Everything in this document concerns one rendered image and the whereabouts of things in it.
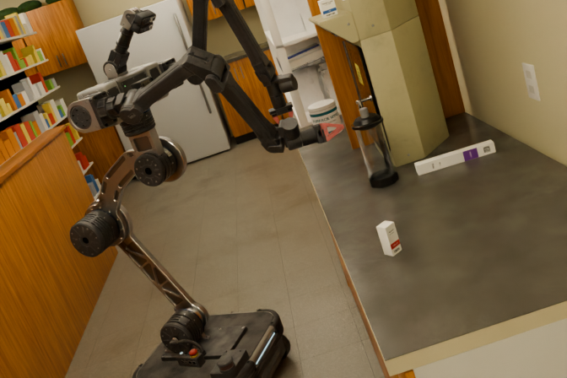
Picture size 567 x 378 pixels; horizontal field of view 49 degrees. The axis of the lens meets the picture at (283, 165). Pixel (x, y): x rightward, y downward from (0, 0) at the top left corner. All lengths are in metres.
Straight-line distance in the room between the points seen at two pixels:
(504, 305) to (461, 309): 0.09
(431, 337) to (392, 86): 1.09
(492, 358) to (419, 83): 1.18
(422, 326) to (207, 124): 5.95
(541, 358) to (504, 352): 0.08
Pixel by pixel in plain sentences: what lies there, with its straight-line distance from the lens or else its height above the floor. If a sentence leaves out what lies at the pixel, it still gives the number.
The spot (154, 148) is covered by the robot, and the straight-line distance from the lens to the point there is 2.58.
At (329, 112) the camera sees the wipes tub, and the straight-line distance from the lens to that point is 2.87.
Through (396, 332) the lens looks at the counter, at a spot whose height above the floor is 0.94.
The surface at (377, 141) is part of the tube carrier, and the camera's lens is 2.08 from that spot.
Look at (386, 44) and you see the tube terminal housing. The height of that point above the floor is 1.37.
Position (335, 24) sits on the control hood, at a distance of 2.14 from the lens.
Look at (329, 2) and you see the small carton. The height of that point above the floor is 1.55.
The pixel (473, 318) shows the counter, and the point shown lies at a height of 0.94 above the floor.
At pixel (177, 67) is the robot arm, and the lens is 2.04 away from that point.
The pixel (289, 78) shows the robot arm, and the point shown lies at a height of 1.30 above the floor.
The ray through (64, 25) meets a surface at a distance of 7.58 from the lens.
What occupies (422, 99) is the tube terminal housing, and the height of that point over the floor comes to 1.13.
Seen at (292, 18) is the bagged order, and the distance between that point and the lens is 3.52.
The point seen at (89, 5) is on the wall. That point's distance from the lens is 7.85.
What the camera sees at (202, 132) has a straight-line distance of 7.18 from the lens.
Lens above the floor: 1.71
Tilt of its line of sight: 17 degrees down
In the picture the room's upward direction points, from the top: 19 degrees counter-clockwise
